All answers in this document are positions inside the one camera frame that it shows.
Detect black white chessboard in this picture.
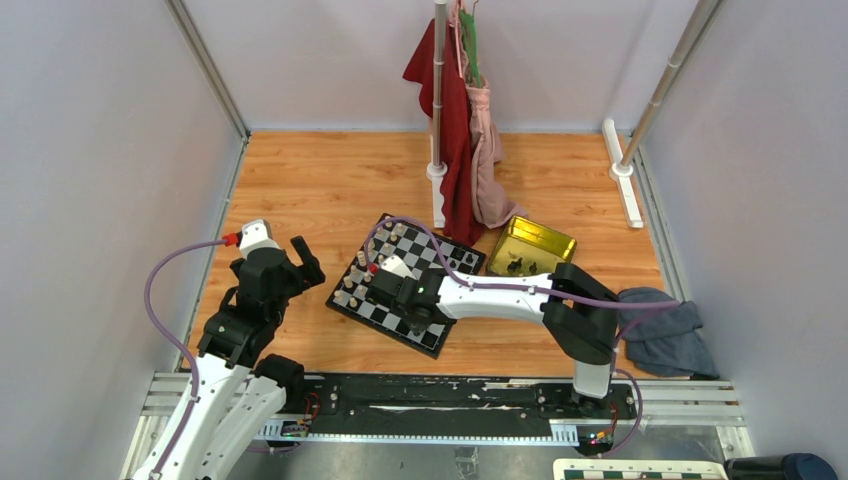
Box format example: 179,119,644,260
325,214,486,358

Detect pink hanging garment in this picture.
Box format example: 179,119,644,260
449,1,526,228

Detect aluminium frame rail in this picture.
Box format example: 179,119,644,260
125,370,757,462

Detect grey crumpled cloth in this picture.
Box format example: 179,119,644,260
618,301,720,380

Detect yellow square tin box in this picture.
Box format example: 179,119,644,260
486,216,577,277

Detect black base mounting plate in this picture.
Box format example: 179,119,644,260
280,373,637,438

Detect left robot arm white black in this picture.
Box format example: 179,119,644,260
131,219,325,479

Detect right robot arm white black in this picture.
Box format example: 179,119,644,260
366,256,619,418

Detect silver diagonal rack pole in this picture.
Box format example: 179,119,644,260
623,0,723,165

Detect black rook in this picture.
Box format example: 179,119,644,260
450,247,465,261

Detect black pieces in tin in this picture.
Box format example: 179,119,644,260
507,258,538,276

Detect white clothes rack pole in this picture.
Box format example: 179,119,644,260
427,0,448,229

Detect dark blue object corner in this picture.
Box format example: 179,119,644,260
723,453,838,480

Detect green clothes hanger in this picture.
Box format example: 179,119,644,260
458,7,483,88

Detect white rack foot bar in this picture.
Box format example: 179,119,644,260
601,118,645,229

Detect red hanging shirt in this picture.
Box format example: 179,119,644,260
402,21,485,246

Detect white chess pieces row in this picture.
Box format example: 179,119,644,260
329,221,407,311

